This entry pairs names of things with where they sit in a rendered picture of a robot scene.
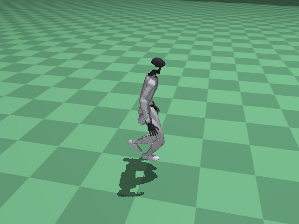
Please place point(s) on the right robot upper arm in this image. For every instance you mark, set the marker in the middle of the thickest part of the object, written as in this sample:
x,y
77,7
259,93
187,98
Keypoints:
x,y
149,87

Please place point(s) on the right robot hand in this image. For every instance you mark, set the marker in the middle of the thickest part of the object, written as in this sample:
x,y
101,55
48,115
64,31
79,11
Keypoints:
x,y
151,128

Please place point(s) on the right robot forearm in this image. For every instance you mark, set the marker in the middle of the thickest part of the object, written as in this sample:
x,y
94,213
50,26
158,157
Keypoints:
x,y
144,110

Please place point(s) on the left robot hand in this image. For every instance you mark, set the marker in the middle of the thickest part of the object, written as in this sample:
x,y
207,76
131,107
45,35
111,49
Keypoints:
x,y
154,106

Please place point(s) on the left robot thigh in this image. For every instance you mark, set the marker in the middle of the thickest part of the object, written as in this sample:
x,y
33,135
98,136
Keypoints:
x,y
155,116

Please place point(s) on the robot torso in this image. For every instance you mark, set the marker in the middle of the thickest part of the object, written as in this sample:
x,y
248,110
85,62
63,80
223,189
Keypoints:
x,y
149,98

